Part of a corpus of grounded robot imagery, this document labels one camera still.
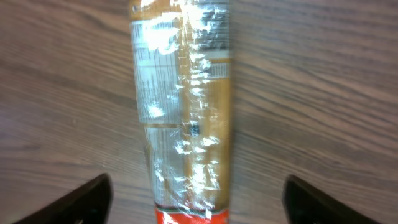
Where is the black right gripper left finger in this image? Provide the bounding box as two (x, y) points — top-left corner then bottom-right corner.
(14, 173), (113, 224)

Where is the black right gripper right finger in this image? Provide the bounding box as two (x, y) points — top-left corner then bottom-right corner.
(282, 175), (379, 224)

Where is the orange spaghetti packet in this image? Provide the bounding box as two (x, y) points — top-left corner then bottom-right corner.
(129, 0), (231, 224)

